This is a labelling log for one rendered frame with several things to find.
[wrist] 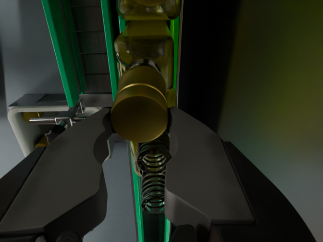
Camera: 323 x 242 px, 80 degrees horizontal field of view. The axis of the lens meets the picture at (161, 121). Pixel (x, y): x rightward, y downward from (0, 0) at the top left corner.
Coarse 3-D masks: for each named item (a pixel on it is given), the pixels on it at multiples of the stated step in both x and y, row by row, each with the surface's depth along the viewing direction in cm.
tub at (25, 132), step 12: (12, 108) 45; (24, 108) 45; (36, 108) 45; (48, 108) 45; (60, 108) 45; (96, 108) 46; (12, 120) 46; (24, 132) 50; (36, 132) 54; (24, 144) 50; (108, 144) 51; (108, 156) 53
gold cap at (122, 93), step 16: (128, 80) 12; (144, 80) 12; (160, 80) 13; (128, 96) 10; (144, 96) 10; (160, 96) 11; (112, 112) 11; (128, 112) 11; (144, 112) 11; (160, 112) 11; (128, 128) 11; (144, 128) 11; (160, 128) 12
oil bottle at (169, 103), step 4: (172, 88) 22; (168, 92) 21; (172, 92) 21; (168, 96) 20; (172, 96) 20; (168, 100) 20; (172, 100) 20; (176, 100) 21; (168, 104) 20; (172, 104) 20; (176, 104) 21; (168, 132) 21
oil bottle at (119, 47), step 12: (132, 24) 24; (144, 24) 24; (156, 24) 23; (120, 36) 18; (132, 36) 17; (144, 36) 17; (156, 36) 17; (168, 36) 18; (120, 48) 17; (132, 48) 16; (144, 48) 16; (156, 48) 16; (168, 48) 17; (120, 60) 17; (132, 60) 16; (156, 60) 17; (168, 60) 17; (120, 72) 17; (168, 72) 17; (168, 84) 18
